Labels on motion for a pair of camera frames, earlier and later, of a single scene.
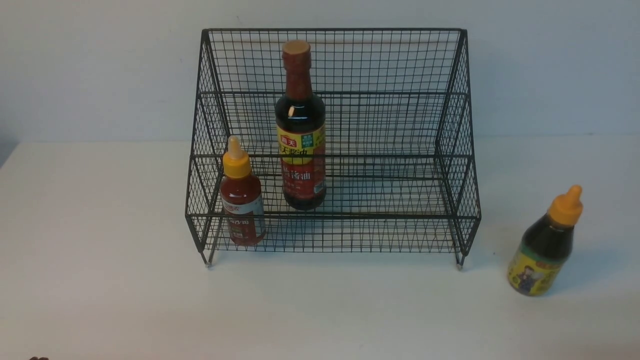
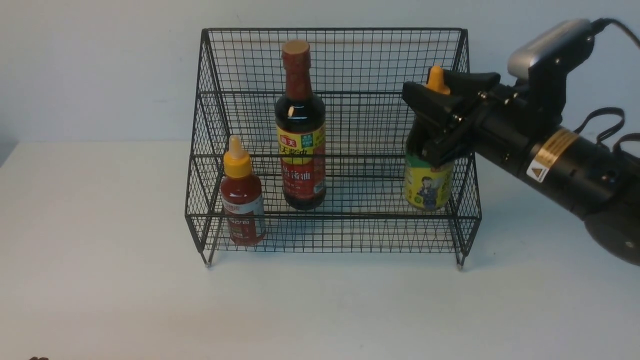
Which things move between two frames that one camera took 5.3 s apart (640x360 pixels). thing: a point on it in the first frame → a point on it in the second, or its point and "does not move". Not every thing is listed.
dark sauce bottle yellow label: [543, 248] → [429, 185]
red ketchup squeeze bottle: [241, 197] does not move
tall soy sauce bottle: [301, 126] does not move
